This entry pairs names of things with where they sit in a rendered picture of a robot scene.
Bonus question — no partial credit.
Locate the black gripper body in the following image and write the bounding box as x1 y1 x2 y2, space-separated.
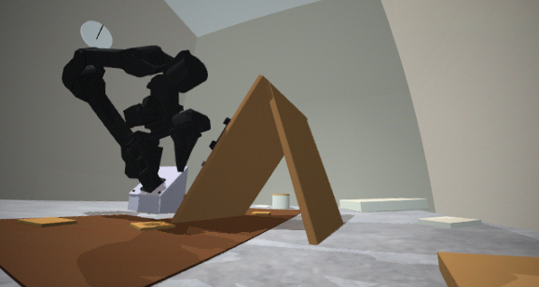
124 94 211 148

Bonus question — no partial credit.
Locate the grey cylindrical container with orange lid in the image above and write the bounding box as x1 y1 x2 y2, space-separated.
272 194 290 209

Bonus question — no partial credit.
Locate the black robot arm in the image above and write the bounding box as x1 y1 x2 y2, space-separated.
62 46 208 193

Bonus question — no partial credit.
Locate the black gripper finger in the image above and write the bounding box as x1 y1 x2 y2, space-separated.
168 127 201 172
131 143 163 179

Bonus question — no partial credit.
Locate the tan flat board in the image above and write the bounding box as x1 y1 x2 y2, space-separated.
437 252 539 287

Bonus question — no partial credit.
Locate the brown wooden easel board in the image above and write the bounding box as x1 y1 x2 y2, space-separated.
171 75 343 245

